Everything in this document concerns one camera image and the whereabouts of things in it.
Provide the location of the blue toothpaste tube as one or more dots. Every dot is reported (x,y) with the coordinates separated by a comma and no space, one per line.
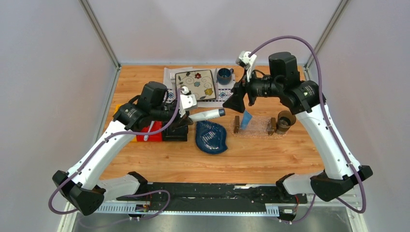
(247,117)

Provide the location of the dark blue ceramic mug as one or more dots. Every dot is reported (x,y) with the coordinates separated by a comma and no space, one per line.
(225,76)

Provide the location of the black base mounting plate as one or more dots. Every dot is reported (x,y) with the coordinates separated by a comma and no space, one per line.
(200,197)

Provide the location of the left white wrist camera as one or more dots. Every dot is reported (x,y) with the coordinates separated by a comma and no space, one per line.
(187,100)

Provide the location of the silver fork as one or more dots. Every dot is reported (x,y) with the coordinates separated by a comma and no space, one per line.
(173,83)

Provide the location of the blue shell-shaped dish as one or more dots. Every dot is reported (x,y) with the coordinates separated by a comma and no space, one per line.
(211,137)

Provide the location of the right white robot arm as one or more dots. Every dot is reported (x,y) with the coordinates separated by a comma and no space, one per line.
(342,171)

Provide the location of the square floral ceramic plate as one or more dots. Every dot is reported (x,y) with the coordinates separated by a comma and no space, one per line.
(199,82)

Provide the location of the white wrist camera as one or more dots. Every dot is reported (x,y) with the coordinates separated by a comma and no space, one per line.
(187,100)
(247,61)

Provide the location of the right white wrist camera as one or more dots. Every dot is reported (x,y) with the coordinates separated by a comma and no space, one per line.
(247,61)

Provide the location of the white toothpaste tube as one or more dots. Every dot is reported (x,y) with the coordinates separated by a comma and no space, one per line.
(207,115)

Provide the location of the silver knife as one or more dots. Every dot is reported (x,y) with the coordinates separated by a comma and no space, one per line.
(215,74)

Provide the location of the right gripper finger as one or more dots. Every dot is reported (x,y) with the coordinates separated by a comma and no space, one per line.
(235,102)
(238,88)

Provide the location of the yellow plastic bin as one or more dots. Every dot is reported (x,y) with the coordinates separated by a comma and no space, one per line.
(117,108)

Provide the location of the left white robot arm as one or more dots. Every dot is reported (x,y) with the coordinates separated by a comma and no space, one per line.
(80,189)

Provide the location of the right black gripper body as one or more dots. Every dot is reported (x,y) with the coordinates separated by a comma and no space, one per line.
(251,88)

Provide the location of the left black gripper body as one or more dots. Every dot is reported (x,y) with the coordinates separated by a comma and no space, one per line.
(179,120)

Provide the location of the white patterned placemat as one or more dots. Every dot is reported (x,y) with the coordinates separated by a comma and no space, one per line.
(224,91)

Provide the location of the clear glass tray wooden handles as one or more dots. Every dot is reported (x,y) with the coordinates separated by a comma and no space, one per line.
(258,127)

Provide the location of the red plastic bin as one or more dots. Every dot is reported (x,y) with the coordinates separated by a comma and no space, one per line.
(150,136)

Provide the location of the black plastic bin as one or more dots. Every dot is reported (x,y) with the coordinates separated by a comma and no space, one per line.
(179,134)

